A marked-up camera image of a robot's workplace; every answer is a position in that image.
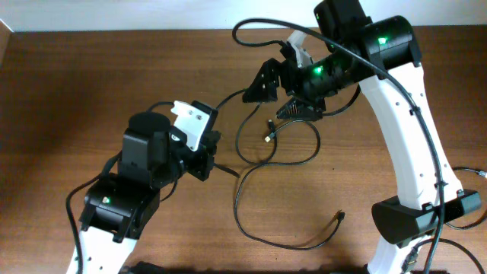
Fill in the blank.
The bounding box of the black cable bundle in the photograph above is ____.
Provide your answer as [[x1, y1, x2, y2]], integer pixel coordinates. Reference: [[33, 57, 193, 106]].
[[232, 161, 346, 251]]

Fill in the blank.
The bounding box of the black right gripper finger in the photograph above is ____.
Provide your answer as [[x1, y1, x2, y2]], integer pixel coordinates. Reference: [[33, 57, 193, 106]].
[[242, 59, 281, 103], [276, 97, 326, 122]]

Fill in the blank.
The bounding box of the black right camera cable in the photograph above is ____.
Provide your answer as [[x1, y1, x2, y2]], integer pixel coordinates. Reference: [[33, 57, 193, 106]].
[[231, 18, 487, 274]]

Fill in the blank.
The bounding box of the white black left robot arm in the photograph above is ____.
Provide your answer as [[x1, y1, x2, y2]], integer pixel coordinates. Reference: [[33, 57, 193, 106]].
[[65, 106, 221, 273]]

